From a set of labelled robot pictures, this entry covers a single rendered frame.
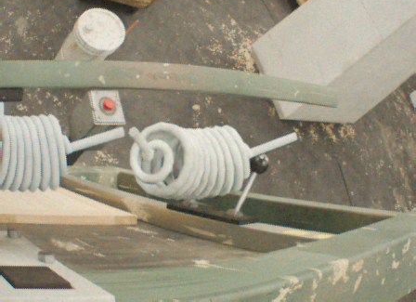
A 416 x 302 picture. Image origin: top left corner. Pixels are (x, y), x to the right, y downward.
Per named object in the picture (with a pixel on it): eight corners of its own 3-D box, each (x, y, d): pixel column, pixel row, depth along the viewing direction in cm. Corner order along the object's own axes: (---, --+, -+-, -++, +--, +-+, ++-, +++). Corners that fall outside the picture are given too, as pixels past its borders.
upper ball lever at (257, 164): (229, 223, 114) (261, 158, 118) (244, 227, 112) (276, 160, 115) (216, 215, 112) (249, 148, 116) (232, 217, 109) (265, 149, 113)
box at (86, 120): (93, 119, 201) (119, 89, 189) (100, 152, 197) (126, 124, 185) (66, 119, 193) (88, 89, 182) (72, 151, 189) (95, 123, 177)
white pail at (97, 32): (88, 48, 321) (133, -3, 290) (97, 92, 311) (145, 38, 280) (45, 48, 300) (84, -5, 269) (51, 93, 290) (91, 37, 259)
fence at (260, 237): (68, 188, 166) (67, 174, 165) (344, 257, 95) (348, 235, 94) (55, 187, 162) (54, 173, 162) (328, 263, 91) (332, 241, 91)
